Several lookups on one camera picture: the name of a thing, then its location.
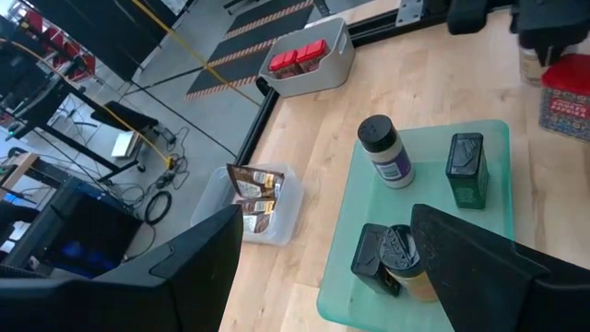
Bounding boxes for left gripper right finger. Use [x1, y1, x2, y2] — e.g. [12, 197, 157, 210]
[409, 203, 590, 332]

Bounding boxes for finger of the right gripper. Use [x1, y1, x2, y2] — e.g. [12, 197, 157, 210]
[509, 0, 590, 66]
[445, 0, 490, 37]

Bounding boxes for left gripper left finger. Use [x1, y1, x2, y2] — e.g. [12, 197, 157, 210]
[0, 205, 244, 332]

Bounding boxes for black lid gold jar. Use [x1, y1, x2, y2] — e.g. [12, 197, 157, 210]
[377, 224, 439, 303]

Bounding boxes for black pepper tin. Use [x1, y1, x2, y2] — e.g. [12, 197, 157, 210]
[444, 132, 490, 211]
[349, 222, 405, 298]

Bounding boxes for purple label spice jar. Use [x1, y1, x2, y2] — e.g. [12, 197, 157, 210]
[357, 113, 416, 190]

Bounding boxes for black desktop computer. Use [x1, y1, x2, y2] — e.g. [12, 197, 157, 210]
[13, 177, 144, 278]

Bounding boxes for teal translucent tray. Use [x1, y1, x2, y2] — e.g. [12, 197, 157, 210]
[316, 119, 516, 332]

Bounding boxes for white flat board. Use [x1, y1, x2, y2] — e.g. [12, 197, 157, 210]
[110, 130, 139, 160]

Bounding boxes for grey plastic bin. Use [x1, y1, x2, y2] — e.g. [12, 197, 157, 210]
[257, 17, 356, 99]

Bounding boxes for clear plastic bin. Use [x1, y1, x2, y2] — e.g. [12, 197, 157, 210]
[190, 161, 305, 247]

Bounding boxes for black monitor cart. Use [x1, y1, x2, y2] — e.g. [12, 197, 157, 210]
[0, 68, 160, 184]

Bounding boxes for black orange-striped floor mat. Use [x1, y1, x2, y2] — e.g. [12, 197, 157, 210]
[183, 0, 317, 101]

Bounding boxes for red storage bins rack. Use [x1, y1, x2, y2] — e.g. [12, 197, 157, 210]
[18, 8, 98, 82]

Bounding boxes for silver frame bracket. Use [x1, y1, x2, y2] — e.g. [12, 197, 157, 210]
[395, 0, 425, 28]

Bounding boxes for coiled black cable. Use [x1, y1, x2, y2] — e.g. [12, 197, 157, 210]
[143, 189, 174, 227]

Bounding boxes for yellow cord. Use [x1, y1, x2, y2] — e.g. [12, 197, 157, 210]
[0, 0, 262, 170]

